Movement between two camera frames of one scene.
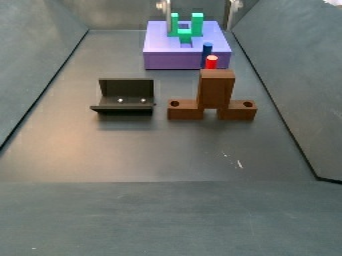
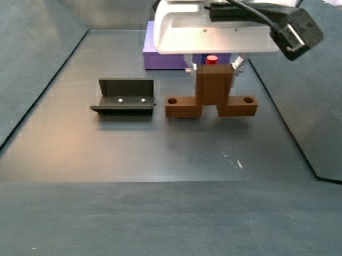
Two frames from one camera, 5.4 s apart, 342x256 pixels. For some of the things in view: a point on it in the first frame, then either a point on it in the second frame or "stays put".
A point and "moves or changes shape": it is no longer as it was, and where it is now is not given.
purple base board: x=165 y=53 stays put
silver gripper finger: x=164 y=4 → x=184 y=31
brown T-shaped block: x=215 y=85 moves or changes shape
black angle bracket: x=125 y=95 stays put
